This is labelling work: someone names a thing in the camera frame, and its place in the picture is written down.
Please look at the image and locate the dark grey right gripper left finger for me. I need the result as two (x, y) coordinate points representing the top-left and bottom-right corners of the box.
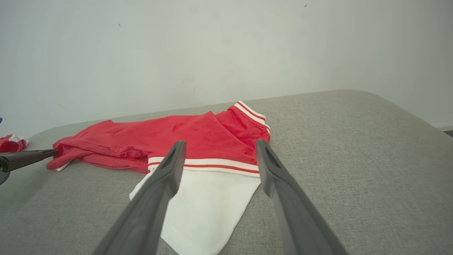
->
(92, 140), (187, 255)

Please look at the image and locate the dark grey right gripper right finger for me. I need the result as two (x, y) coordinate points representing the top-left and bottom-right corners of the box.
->
(255, 139), (349, 255)

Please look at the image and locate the crumpled red and white garment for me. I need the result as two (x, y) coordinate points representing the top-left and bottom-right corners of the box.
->
(0, 134), (29, 153)

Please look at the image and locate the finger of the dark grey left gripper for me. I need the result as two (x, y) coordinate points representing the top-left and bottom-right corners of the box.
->
(0, 149), (59, 173)

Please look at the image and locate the red shirt with white sleeves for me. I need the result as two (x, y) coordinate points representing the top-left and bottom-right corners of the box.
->
(46, 101), (271, 255)

